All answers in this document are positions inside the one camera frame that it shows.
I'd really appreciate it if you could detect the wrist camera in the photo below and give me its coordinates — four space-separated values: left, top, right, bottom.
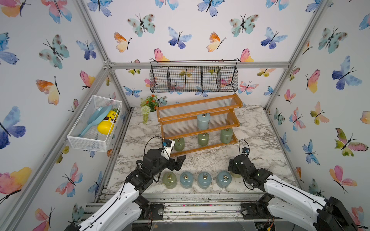
161 139 175 160
241 147 250 157

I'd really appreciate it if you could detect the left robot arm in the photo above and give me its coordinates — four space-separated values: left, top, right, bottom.
66 148 186 231

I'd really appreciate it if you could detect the wooden three-tier shelf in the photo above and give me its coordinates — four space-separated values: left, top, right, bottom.
157 93 243 156

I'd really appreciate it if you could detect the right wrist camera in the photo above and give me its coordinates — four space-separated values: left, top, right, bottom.
241 147 250 157

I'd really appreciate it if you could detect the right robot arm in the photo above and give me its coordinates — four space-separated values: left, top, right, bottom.
228 154 358 231

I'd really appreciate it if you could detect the black wire wall basket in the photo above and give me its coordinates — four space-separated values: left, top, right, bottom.
147 60 239 94

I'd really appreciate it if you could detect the blue canister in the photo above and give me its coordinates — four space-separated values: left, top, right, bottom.
216 171 232 189
198 172 212 189
180 171 194 189
197 113 211 130

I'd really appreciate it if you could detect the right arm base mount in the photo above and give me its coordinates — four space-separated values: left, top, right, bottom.
240 193 276 220

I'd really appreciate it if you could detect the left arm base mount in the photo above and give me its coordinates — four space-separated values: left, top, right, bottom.
134 195 164 221

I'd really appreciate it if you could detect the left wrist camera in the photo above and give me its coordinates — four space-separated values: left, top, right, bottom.
161 139 175 160

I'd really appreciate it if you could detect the light blue dustpan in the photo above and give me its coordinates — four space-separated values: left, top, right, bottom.
78 105 113 137

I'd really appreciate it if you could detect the yellow bottle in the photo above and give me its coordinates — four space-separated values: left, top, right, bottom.
97 110 118 135

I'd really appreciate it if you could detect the green canister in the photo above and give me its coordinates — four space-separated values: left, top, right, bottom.
198 133 209 146
162 172 177 189
220 128 234 144
174 138 185 152

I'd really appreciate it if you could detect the white mesh wall basket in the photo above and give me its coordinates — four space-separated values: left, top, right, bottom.
67 95 122 152

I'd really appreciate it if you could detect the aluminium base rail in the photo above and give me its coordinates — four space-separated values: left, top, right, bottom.
80 192 327 223

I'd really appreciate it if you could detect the yellow-green canister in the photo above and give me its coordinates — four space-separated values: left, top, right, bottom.
230 172 241 178

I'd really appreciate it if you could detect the artificial flower plant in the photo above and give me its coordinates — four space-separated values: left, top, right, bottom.
140 94 160 124

